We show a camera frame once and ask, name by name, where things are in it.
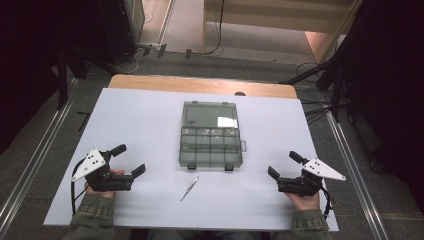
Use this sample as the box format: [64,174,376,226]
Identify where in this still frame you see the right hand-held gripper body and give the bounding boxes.
[277,157,347,197]

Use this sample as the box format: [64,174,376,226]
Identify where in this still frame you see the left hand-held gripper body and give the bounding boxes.
[71,148,135,193]

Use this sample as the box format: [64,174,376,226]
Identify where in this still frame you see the person's right hand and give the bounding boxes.
[287,191,322,212]

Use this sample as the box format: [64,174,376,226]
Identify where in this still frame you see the person's left hand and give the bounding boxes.
[84,168,126,200]

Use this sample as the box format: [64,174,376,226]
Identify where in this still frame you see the white table board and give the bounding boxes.
[43,87,340,232]

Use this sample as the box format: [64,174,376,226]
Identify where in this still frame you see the metal tweezers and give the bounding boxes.
[179,175,200,202]

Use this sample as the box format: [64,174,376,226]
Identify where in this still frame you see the transparent grey compartment box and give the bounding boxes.
[178,100,248,172]

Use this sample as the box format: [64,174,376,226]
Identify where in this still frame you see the black tripod stand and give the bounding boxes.
[279,58,354,124]

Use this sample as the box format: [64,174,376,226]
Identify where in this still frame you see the black metal stand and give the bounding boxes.
[55,46,70,112]

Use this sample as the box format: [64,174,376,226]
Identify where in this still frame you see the wooden table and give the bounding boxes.
[108,74,298,100]

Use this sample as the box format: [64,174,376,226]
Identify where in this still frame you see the black cabinet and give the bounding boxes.
[96,0,138,66]

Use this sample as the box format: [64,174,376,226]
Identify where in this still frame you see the light wooden furniture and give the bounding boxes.
[201,0,363,54]

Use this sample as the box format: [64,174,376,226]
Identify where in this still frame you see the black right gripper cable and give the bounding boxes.
[319,185,335,220]

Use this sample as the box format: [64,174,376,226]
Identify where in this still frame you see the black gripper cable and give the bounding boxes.
[319,185,335,220]
[70,159,90,216]

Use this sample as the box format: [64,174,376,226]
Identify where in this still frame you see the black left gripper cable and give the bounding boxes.
[70,159,90,216]

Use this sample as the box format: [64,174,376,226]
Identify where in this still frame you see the metal floor rail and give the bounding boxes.
[324,110,390,240]
[0,77,80,228]

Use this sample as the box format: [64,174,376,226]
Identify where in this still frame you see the black floor cables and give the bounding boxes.
[295,61,334,127]

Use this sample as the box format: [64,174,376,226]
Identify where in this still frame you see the white floor cable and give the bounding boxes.
[113,48,145,75]

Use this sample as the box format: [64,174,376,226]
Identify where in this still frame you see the black hanging cable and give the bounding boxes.
[201,0,225,57]

